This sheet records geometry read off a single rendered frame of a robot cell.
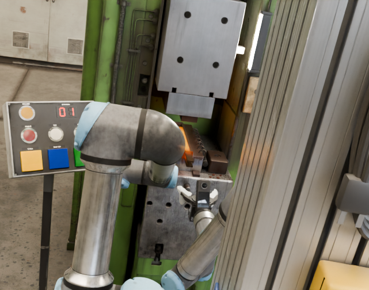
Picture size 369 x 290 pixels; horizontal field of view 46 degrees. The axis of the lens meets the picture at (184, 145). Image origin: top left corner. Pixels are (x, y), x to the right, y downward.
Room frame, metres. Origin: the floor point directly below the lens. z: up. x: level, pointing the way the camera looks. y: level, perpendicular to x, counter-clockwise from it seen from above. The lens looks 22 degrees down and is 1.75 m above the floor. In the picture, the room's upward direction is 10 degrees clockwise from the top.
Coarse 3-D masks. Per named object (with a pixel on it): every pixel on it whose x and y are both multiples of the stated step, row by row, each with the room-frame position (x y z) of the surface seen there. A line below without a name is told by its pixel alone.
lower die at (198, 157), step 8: (184, 128) 2.12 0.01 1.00; (192, 128) 2.17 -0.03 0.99; (192, 136) 2.05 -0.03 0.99; (192, 144) 1.94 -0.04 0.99; (200, 152) 1.85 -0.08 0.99; (184, 160) 1.80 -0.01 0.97; (200, 160) 1.81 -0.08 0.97; (184, 168) 1.80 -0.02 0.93; (192, 168) 1.80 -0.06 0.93; (200, 168) 1.81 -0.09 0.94
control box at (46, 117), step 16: (16, 112) 1.50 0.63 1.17; (48, 112) 1.57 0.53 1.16; (80, 112) 1.64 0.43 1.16; (16, 128) 1.47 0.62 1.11; (32, 128) 1.51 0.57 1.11; (48, 128) 1.54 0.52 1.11; (64, 128) 1.57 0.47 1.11; (16, 144) 1.45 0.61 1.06; (32, 144) 1.48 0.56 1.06; (48, 144) 1.51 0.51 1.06; (64, 144) 1.54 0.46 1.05; (16, 160) 1.42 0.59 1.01; (16, 176) 1.39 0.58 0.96; (32, 176) 1.49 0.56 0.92
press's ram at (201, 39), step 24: (168, 0) 1.85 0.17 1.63; (192, 0) 1.78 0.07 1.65; (216, 0) 1.80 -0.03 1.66; (168, 24) 1.77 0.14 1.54; (192, 24) 1.78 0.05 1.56; (216, 24) 1.80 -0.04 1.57; (240, 24) 1.82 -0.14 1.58; (168, 48) 1.77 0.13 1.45; (192, 48) 1.79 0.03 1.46; (216, 48) 1.80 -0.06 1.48; (240, 48) 2.02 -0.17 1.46; (168, 72) 1.77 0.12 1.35; (192, 72) 1.79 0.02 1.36; (216, 72) 1.81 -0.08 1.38; (216, 96) 1.81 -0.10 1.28
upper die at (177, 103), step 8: (168, 96) 1.78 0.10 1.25; (176, 96) 1.78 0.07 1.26; (184, 96) 1.79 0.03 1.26; (192, 96) 1.79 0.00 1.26; (200, 96) 1.80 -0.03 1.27; (168, 104) 1.78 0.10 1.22; (176, 104) 1.78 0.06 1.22; (184, 104) 1.79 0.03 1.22; (192, 104) 1.79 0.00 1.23; (200, 104) 1.80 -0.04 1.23; (208, 104) 1.81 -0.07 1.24; (168, 112) 1.78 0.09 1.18; (176, 112) 1.78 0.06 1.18; (184, 112) 1.79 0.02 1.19; (192, 112) 1.79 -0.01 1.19; (200, 112) 1.80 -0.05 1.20; (208, 112) 1.81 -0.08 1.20
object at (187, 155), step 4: (180, 128) 2.09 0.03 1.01; (184, 132) 2.04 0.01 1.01; (184, 136) 1.98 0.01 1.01; (188, 148) 1.84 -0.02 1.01; (184, 152) 1.78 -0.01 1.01; (188, 152) 1.78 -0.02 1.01; (192, 152) 1.79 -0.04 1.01; (184, 156) 1.78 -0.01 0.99; (188, 156) 1.74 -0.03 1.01; (192, 156) 1.79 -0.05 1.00; (188, 160) 1.70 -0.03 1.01; (192, 160) 1.71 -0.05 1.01; (188, 164) 1.70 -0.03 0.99
